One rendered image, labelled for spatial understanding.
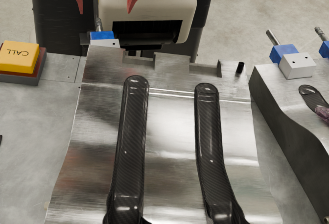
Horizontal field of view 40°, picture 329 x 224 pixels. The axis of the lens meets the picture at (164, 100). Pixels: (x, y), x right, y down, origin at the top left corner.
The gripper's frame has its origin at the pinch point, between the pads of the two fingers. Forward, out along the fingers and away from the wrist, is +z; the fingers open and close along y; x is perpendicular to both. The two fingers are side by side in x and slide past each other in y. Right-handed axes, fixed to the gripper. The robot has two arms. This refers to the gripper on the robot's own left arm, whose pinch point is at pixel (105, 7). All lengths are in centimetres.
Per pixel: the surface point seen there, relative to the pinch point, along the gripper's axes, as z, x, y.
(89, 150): 4.1, -25.9, -4.8
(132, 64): 6.3, -7.3, 4.1
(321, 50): 7.2, -4.5, 41.4
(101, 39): 7.2, 0.4, -0.3
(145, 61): 5.3, -7.7, 6.1
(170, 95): 3.8, -17.1, 8.0
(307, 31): 92, 105, 122
